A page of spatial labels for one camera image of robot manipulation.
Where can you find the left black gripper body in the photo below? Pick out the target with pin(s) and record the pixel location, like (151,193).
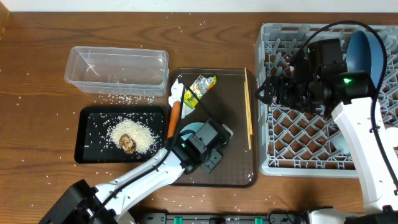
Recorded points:
(224,137)

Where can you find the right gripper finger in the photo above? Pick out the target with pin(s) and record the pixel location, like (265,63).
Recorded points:
(268,86)
(265,97)

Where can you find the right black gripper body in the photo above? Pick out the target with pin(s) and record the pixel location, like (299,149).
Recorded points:
(280,94)

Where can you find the light blue rice bowl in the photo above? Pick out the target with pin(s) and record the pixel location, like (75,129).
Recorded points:
(191,127)

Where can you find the orange carrot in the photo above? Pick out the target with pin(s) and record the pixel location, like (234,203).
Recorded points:
(174,117)

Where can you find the light blue cup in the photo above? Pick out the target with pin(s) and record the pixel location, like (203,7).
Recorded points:
(339,143)

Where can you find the yellow green snack wrapper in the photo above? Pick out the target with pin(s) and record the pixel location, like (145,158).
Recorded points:
(197,89)

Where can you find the white rice pile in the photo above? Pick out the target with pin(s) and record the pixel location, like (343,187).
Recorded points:
(141,134)

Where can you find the white tissue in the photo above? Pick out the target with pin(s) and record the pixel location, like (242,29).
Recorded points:
(176,92)

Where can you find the dark blue plate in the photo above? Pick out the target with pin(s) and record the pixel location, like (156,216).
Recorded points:
(365,53)

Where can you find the brown food scrap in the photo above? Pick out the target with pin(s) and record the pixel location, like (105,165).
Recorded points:
(127,144)

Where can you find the pink cup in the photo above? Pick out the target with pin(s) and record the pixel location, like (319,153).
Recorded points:
(392,135)

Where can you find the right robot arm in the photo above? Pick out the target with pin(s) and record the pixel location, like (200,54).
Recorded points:
(345,85)

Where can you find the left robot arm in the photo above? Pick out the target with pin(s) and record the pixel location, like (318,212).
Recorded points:
(182,154)

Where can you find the grey dishwasher rack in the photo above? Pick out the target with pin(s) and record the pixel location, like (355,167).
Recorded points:
(292,143)

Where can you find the brown serving tray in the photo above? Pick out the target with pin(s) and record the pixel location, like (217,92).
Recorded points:
(226,102)

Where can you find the black plastic tray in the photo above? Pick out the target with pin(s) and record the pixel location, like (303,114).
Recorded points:
(93,146)

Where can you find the clear plastic bin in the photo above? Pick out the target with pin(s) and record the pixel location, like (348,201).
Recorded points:
(118,71)

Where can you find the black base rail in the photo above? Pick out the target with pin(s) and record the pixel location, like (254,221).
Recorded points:
(276,216)

